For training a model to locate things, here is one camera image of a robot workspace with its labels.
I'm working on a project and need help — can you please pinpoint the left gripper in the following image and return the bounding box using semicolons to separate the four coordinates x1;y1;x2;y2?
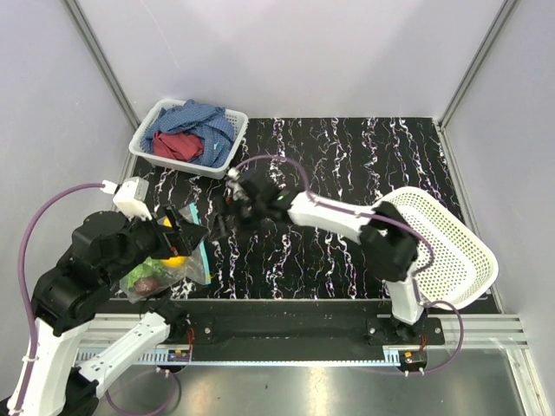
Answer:
104;201;210;283

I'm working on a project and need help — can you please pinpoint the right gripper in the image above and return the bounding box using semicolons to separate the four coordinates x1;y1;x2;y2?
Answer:
209;196;266;244

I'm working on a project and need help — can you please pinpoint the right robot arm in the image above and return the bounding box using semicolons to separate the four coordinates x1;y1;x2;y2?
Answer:
211;169;434;344

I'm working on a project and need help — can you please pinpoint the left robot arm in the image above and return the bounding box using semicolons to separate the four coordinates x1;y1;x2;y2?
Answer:
1;205;208;415

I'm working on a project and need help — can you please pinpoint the green fake lettuce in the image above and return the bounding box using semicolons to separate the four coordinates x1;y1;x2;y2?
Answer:
120;257;177;294

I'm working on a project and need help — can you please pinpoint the dark red fake fruit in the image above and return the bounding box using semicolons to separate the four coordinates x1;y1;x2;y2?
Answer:
134;276;160;296

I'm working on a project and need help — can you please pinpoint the dark red cloth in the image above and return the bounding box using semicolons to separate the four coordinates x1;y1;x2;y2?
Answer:
153;132;205;162

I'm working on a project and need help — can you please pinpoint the blue patterned cloth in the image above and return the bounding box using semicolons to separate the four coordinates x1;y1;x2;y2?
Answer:
140;100;234;168

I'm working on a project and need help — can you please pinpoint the grey plastic basket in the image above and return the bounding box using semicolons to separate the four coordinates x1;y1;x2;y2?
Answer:
129;99;248;179

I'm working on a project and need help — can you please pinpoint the black marble pattern mat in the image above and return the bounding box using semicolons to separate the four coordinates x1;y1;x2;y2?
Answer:
116;115;473;301

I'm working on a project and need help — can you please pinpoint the white perforated basket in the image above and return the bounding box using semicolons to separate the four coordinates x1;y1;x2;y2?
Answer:
372;186;499;310

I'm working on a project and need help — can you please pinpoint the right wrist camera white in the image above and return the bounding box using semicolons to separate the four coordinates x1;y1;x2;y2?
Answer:
226;167;240;182

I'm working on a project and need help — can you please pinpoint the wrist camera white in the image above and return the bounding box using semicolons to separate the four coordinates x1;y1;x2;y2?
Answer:
113;177;153;221
226;167;240;182

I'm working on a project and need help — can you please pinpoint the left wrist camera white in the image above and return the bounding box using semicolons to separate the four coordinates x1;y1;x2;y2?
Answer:
113;177;153;221

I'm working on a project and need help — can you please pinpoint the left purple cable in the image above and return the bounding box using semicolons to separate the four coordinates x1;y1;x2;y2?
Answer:
10;181;108;413

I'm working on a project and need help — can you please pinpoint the purple cable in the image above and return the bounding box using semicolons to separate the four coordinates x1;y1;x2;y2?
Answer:
236;154;467;374
10;181;108;413

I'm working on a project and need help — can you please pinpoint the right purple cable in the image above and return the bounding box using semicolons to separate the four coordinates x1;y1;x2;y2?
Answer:
236;154;467;374

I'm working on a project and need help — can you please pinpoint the left aluminium frame post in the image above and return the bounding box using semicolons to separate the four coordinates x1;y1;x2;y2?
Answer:
61;0;140;130

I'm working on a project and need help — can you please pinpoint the aluminium frame post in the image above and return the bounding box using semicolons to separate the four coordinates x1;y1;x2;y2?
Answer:
61;0;140;130
437;0;521;131

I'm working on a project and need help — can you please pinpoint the aluminium rail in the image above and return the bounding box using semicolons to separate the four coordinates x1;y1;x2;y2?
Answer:
73;314;532;367

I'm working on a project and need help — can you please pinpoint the right aluminium frame post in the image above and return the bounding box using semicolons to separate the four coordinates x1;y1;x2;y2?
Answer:
437;0;521;131

